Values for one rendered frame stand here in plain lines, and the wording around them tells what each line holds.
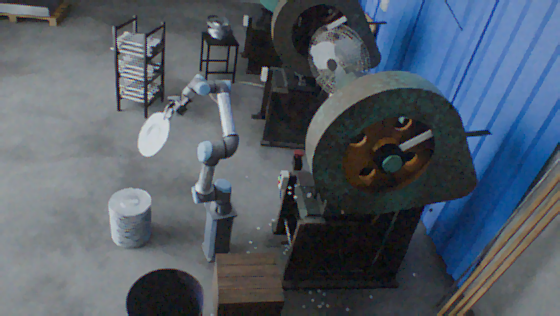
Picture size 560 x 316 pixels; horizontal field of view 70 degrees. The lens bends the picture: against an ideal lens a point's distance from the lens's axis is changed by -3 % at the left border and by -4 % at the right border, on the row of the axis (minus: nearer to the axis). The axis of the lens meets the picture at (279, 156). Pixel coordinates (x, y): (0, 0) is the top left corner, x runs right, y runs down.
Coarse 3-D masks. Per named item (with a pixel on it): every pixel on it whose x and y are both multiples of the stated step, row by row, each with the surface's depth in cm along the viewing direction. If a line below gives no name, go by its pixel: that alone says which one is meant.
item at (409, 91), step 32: (352, 96) 196; (384, 96) 191; (416, 96) 194; (320, 128) 203; (352, 128) 200; (448, 128) 208; (320, 160) 209; (448, 160) 221; (320, 192) 223; (352, 192) 226; (416, 192) 233; (448, 192) 236
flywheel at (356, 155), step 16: (368, 128) 210; (384, 128) 212; (416, 128) 214; (352, 144) 218; (368, 144) 217; (384, 144) 212; (400, 144) 220; (416, 144) 221; (432, 144) 222; (352, 160) 222; (368, 160) 223; (384, 160) 209; (400, 160) 208; (416, 160) 228; (352, 176) 229; (368, 176) 233; (384, 176) 232; (400, 176) 234; (416, 176) 233; (368, 192) 236; (384, 192) 237
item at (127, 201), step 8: (120, 192) 301; (128, 192) 303; (136, 192) 304; (144, 192) 305; (120, 200) 295; (128, 200) 295; (136, 200) 297; (144, 200) 299; (112, 208) 287; (120, 208) 289; (128, 208) 290; (136, 208) 291; (144, 208) 293
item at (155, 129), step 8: (152, 120) 265; (160, 120) 260; (144, 128) 268; (152, 128) 262; (160, 128) 258; (168, 128) 253; (144, 136) 265; (152, 136) 259; (160, 136) 255; (144, 144) 262; (152, 144) 258; (160, 144) 253; (144, 152) 260; (152, 152) 255
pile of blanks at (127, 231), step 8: (112, 216) 289; (120, 216) 284; (128, 216) 284; (136, 216) 287; (144, 216) 293; (112, 224) 295; (120, 224) 289; (128, 224) 289; (136, 224) 292; (144, 224) 298; (112, 232) 303; (120, 232) 294; (128, 232) 293; (136, 232) 296; (144, 232) 303; (120, 240) 300; (128, 240) 299; (136, 240) 301; (144, 240) 307
